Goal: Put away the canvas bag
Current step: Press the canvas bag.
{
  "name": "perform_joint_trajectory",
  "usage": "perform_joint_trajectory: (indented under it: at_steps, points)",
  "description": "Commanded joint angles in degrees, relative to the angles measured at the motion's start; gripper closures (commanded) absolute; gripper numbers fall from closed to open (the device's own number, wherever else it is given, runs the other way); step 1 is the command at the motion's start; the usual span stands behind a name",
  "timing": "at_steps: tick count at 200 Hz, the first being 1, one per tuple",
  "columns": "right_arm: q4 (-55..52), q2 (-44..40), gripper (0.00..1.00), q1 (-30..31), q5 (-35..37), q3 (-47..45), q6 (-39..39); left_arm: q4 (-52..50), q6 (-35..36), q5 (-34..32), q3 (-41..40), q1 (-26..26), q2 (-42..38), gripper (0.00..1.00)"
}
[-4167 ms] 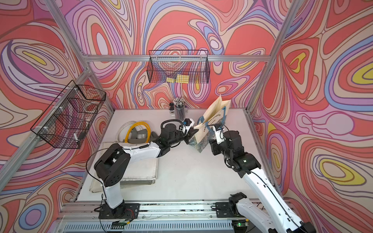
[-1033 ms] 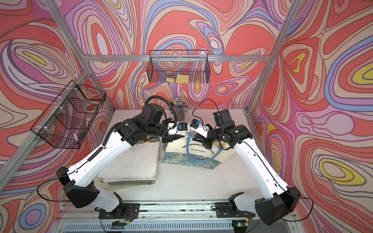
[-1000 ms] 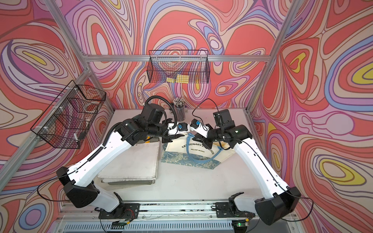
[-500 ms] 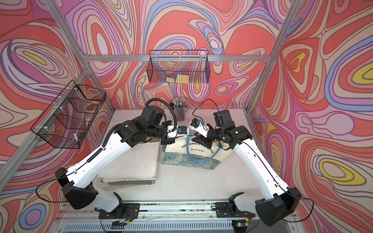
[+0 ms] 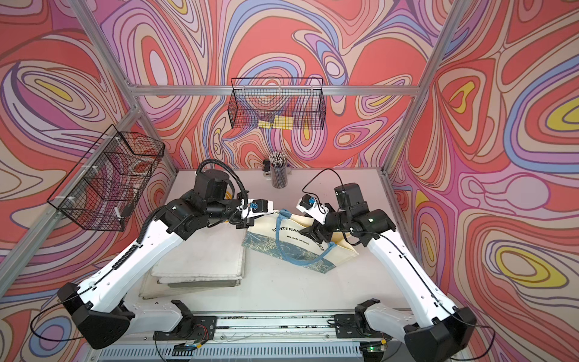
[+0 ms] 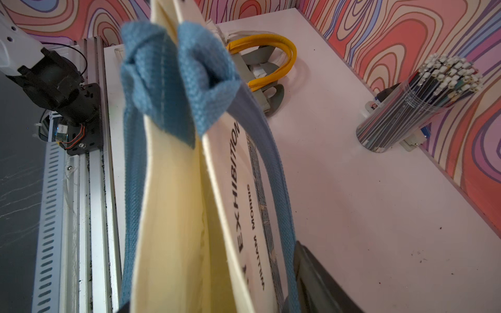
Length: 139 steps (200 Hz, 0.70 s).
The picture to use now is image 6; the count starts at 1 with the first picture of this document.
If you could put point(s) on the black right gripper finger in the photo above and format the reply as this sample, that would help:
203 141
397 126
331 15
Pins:
310 287

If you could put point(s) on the cream blue-handled tote bag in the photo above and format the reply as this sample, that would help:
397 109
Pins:
206 201

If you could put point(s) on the white yellow-handled bag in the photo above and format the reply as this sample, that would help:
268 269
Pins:
260 76

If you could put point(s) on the cream canvas tote bag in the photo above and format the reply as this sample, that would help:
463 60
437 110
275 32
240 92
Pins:
231 33

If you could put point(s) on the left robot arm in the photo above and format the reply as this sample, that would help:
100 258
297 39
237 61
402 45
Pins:
53 82

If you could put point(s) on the black cup of sticks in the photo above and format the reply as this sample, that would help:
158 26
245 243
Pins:
439 84

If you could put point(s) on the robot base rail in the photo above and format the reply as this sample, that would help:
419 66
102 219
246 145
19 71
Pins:
78 263

